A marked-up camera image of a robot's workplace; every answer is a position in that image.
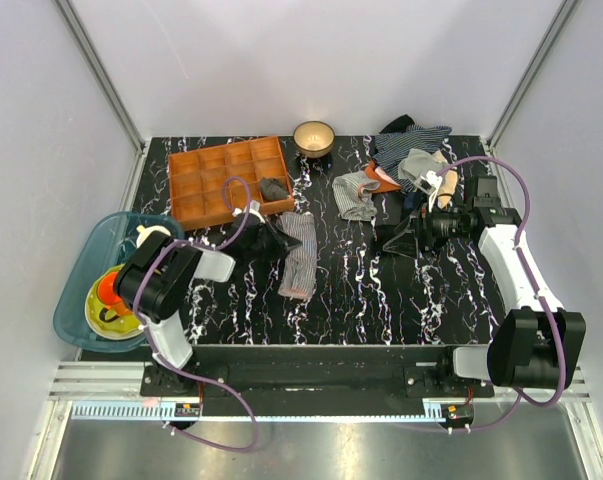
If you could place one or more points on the grey white striped underwear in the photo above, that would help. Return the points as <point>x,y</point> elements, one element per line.
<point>299,274</point>

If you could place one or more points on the white slotted cable duct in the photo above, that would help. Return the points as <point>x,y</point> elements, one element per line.
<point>173,411</point>

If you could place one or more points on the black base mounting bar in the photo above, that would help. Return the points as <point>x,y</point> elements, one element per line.
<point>317,381</point>

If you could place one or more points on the rolled dark grey sock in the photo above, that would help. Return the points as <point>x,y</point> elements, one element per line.
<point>272,189</point>

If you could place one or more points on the blue plastic bin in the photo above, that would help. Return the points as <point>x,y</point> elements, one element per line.
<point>111,243</point>

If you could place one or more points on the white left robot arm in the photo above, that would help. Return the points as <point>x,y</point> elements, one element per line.
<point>154,282</point>

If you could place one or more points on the orange wooden compartment tray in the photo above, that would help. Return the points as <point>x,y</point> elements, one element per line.
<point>207,184</point>

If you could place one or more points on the orange cup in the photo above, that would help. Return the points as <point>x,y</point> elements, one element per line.
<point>106,291</point>

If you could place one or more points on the beige ceramic bowl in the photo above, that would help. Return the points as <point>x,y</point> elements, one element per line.
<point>314,139</point>

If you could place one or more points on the dark blue striped cloth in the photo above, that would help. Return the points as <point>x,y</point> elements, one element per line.
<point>393,148</point>

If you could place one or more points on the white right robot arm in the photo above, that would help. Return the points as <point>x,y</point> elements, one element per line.
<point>538,344</point>

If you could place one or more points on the aluminium frame rail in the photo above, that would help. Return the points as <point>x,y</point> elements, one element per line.
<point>124,380</point>

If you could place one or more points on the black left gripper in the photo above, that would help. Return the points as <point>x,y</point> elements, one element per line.
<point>280,243</point>

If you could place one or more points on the dark navy cloth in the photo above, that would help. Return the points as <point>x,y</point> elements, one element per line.
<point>413,200</point>

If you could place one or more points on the orange cloth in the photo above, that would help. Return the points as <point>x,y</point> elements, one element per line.
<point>384,182</point>

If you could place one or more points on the beige cloth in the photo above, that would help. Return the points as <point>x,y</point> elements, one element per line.
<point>446,189</point>

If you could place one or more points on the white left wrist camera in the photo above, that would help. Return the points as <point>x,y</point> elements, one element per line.
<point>252,209</point>

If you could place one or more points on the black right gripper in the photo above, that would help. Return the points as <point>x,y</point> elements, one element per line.
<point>405,244</point>

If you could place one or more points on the striped grey cloth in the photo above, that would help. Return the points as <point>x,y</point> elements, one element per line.
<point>353,196</point>

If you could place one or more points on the cream yellow mug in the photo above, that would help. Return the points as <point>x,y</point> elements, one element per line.
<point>144,232</point>

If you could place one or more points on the green dotted plate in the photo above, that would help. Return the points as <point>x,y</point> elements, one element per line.
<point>117,324</point>

